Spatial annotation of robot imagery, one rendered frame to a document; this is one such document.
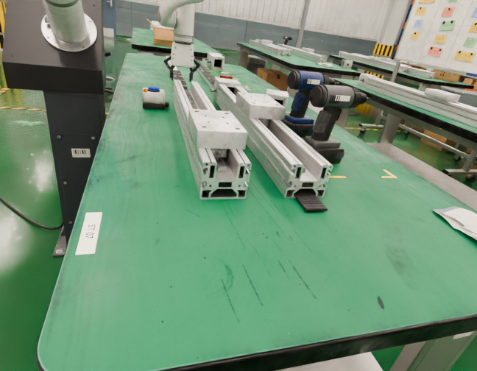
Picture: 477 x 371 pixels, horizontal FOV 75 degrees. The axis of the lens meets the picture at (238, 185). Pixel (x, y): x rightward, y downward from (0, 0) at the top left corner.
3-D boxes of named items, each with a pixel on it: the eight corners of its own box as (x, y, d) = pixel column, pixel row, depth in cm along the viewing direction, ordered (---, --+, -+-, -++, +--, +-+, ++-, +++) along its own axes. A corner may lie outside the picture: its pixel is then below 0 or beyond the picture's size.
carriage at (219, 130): (186, 134, 80) (188, 108, 77) (227, 135, 83) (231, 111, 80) (194, 160, 67) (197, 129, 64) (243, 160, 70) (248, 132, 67)
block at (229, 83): (207, 98, 143) (210, 76, 139) (233, 100, 147) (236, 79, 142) (210, 103, 136) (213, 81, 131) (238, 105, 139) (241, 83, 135)
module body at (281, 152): (216, 103, 136) (218, 84, 132) (238, 105, 139) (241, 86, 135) (283, 198, 69) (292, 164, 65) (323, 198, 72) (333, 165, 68)
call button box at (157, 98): (142, 102, 121) (142, 86, 118) (168, 104, 123) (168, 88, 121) (142, 108, 114) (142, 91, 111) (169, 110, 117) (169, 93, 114)
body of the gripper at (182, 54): (193, 40, 143) (191, 66, 148) (171, 37, 140) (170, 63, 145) (196, 42, 136) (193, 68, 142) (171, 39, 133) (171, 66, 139)
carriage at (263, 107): (234, 111, 107) (237, 91, 103) (263, 113, 110) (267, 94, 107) (246, 126, 93) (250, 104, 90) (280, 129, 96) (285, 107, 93)
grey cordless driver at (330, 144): (291, 155, 93) (309, 81, 83) (341, 153, 101) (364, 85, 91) (305, 166, 87) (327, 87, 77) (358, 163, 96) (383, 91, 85)
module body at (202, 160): (172, 100, 131) (173, 79, 127) (196, 101, 134) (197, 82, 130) (199, 199, 64) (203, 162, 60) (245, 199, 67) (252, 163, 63)
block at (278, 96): (258, 109, 138) (261, 87, 133) (283, 113, 137) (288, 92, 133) (256, 115, 129) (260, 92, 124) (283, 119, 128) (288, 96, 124)
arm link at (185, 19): (176, 34, 131) (196, 37, 136) (177, -2, 125) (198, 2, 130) (169, 32, 138) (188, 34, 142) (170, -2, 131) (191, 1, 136)
